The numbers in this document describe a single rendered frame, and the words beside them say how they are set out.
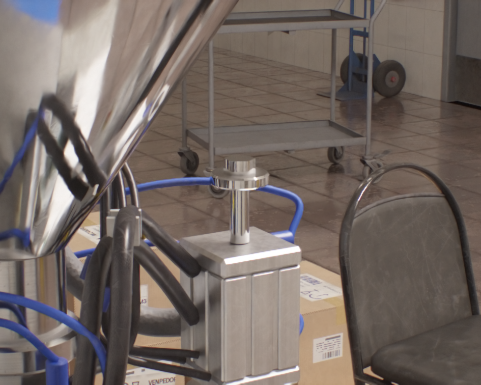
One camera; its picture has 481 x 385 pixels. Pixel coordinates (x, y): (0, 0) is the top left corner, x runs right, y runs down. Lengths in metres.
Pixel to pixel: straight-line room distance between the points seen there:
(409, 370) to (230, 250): 2.02
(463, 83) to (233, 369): 8.39
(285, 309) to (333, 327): 3.01
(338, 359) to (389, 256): 0.92
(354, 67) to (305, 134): 2.53
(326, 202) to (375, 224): 3.53
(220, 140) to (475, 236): 1.54
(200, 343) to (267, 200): 5.70
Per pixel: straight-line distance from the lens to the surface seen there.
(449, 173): 6.99
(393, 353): 2.73
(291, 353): 0.68
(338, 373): 3.74
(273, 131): 6.95
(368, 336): 2.79
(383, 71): 9.11
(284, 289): 0.66
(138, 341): 3.37
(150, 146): 7.58
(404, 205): 2.89
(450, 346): 2.78
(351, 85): 9.39
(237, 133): 6.89
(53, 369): 0.60
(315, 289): 3.80
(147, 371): 3.40
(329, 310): 3.65
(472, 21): 8.92
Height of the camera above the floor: 1.60
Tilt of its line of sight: 14 degrees down
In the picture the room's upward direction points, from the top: straight up
